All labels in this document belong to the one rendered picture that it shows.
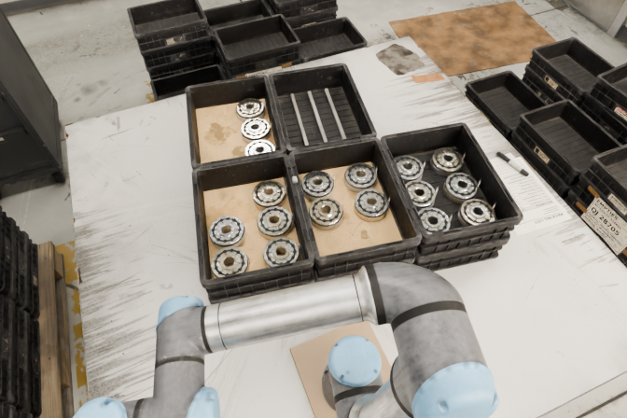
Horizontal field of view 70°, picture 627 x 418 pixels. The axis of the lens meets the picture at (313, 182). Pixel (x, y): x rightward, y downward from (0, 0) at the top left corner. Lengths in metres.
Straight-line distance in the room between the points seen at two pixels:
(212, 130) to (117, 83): 1.83
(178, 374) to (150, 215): 0.98
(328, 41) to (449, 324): 2.34
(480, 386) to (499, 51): 3.15
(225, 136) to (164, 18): 1.48
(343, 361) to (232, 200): 0.64
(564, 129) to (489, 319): 1.36
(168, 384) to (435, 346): 0.38
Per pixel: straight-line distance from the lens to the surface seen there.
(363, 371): 1.06
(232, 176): 1.45
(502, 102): 2.78
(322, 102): 1.74
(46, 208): 2.83
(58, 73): 3.71
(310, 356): 1.31
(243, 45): 2.66
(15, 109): 2.51
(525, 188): 1.77
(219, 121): 1.70
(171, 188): 1.70
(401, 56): 2.20
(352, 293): 0.72
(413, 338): 0.68
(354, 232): 1.36
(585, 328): 1.57
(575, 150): 2.49
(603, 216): 2.24
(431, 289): 0.70
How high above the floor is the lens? 1.98
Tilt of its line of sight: 52 degrees down
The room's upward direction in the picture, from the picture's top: 1 degrees counter-clockwise
